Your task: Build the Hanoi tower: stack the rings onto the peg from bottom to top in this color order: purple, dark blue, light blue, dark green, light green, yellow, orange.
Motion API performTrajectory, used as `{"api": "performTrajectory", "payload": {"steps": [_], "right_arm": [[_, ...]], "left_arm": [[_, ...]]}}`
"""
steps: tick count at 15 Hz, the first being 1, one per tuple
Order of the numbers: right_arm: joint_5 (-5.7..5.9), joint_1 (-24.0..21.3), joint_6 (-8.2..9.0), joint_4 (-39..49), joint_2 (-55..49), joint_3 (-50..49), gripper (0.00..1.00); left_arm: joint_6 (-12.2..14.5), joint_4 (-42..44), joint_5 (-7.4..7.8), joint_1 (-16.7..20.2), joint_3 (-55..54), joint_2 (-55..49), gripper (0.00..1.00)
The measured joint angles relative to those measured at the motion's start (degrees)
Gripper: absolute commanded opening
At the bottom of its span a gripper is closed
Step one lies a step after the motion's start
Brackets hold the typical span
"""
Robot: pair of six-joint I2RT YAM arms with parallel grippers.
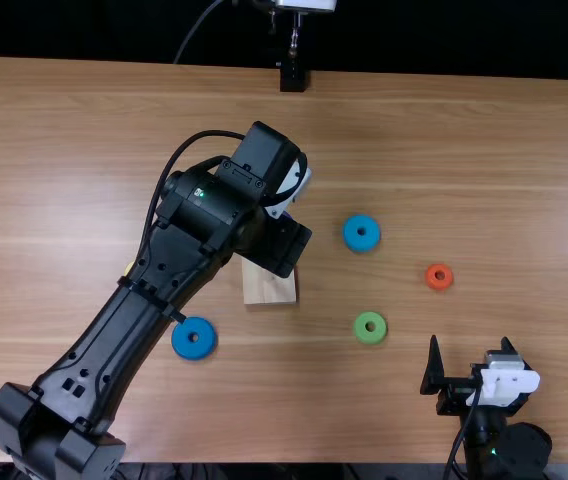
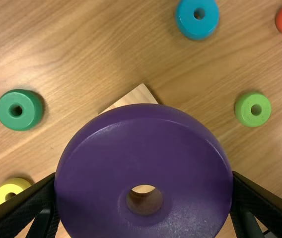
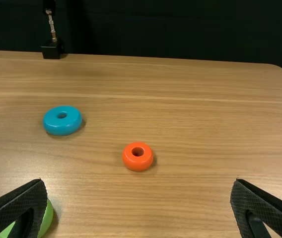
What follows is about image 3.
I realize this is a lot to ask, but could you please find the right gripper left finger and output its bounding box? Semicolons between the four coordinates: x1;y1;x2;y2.
0;178;49;238

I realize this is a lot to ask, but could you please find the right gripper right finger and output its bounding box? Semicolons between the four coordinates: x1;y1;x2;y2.
230;178;282;238

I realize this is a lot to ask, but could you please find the black clamp stand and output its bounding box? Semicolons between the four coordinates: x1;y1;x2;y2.
41;0;65;60

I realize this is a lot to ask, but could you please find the light green ring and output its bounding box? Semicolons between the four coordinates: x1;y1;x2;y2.
0;198;54;238

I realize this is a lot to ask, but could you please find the light blue ring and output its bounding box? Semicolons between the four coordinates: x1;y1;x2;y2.
43;106;83;136

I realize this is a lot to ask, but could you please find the orange ring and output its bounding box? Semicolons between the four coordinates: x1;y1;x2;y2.
122;141;154;172

